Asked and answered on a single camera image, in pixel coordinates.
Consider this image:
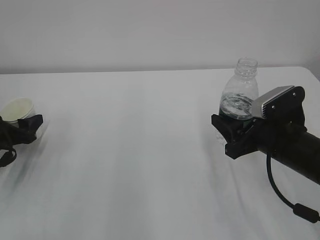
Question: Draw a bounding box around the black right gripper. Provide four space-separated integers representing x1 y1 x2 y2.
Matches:
211 86 307 160

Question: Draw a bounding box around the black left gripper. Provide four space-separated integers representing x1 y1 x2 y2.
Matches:
0 114 43 150

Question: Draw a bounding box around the white paper cup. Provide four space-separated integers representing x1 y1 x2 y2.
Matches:
0 97 44 139

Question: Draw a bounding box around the clear green-label water bottle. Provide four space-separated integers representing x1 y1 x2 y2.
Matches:
219 57 259 129

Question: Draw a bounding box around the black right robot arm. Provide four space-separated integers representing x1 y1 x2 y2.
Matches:
211 85 320 184

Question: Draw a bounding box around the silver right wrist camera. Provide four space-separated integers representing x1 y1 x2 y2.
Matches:
251 85 294 119

